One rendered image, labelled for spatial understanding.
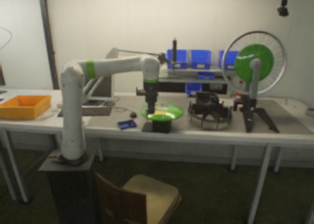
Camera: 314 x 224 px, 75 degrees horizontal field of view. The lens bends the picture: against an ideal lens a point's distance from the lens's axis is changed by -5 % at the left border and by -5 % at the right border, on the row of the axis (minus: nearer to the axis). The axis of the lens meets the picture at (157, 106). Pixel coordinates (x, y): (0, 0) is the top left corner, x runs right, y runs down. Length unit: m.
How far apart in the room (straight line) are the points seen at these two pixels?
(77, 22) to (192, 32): 1.24
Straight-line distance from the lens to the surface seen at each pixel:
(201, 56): 2.34
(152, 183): 1.56
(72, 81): 1.11
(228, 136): 1.59
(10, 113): 2.13
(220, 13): 2.35
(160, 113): 1.44
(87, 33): 2.54
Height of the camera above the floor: 1.65
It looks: 21 degrees down
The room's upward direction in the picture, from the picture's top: straight up
